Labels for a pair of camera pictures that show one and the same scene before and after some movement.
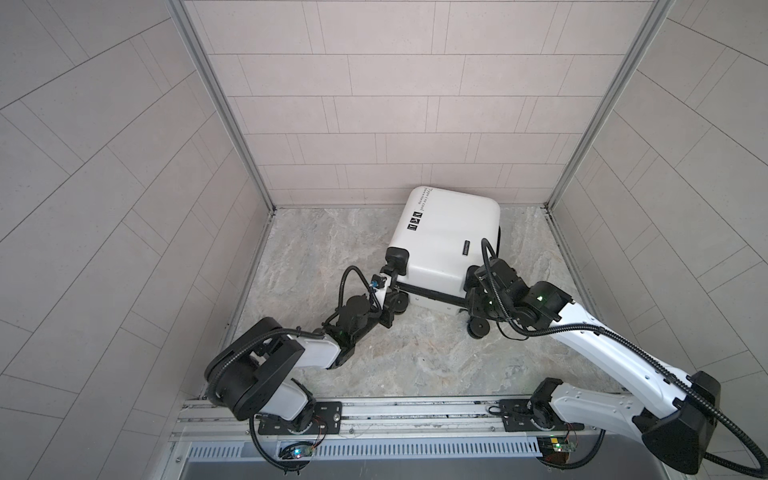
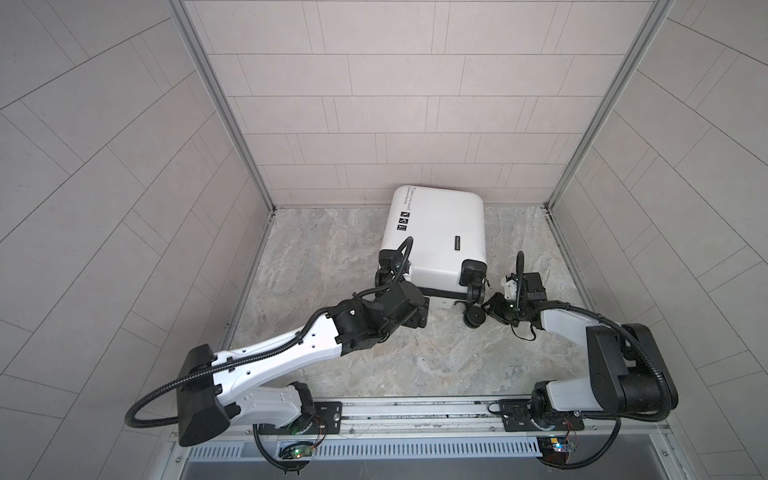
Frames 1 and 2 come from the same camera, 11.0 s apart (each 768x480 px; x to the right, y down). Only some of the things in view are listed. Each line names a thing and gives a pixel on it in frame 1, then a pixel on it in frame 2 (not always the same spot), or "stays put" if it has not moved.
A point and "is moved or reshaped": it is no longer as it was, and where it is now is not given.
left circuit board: x=296 y=450 stays put
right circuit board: x=556 y=448 stays put
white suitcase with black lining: x=445 y=234 is moved or reshaped
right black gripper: x=471 y=295 → x=494 y=308
